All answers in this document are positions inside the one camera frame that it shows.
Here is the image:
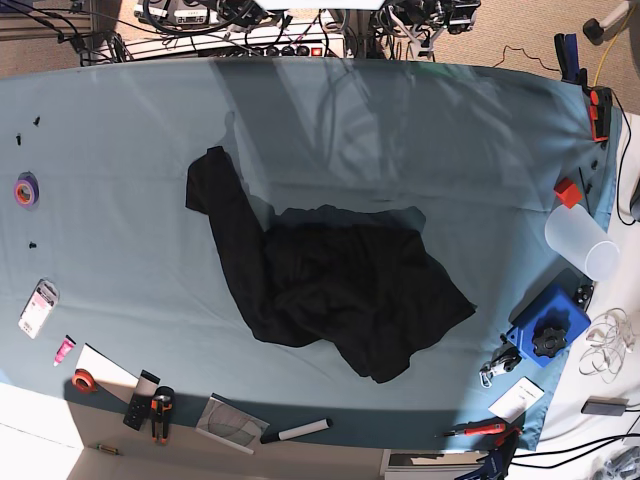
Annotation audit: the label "black t-shirt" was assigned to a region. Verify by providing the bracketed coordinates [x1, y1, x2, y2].
[186, 147, 475, 383]

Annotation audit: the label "white black marker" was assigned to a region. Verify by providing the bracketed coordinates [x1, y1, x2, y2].
[260, 418, 333, 444]

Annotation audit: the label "power strip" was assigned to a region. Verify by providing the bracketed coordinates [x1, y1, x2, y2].
[193, 43, 340, 58]

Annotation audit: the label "grey patterned booklet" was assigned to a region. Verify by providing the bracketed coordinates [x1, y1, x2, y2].
[195, 396, 270, 455]

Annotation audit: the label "metal pulley carabiner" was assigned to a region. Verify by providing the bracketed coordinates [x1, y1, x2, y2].
[479, 343, 522, 388]

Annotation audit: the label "black white remote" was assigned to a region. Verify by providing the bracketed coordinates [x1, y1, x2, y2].
[123, 370, 160, 431]

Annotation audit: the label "orange black pliers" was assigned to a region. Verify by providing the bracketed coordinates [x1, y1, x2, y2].
[150, 386, 175, 445]

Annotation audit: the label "blue block with knob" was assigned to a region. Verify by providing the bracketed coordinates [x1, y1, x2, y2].
[506, 284, 591, 368]

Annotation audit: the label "red cube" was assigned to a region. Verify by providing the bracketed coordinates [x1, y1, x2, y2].
[554, 177, 583, 209]

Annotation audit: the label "white card box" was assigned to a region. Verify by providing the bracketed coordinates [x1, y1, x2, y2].
[488, 377, 544, 423]

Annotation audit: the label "translucent plastic cup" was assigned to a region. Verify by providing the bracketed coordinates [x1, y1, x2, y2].
[544, 204, 620, 282]

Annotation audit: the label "orange screwdriver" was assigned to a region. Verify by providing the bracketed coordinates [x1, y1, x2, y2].
[436, 422, 507, 438]

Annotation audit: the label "pink small tube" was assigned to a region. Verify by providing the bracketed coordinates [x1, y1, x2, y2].
[53, 335, 76, 367]

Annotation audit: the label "orange tape roll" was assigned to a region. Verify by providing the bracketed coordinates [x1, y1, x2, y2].
[71, 368, 98, 394]

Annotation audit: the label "pink white blister pack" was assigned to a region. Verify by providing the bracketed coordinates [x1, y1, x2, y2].
[18, 279, 60, 339]

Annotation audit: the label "purple tape roll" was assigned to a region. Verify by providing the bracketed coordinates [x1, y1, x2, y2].
[13, 171, 40, 209]

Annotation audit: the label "orange black clamp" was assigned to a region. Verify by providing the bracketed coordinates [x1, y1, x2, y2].
[588, 87, 613, 143]

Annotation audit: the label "blue black clamp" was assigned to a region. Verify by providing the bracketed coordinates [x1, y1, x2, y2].
[554, 33, 586, 84]

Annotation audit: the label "grey adapter box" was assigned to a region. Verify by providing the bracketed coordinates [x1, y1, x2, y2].
[581, 398, 627, 417]

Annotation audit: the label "white cable bundle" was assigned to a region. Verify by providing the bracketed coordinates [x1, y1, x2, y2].
[578, 307, 636, 385]

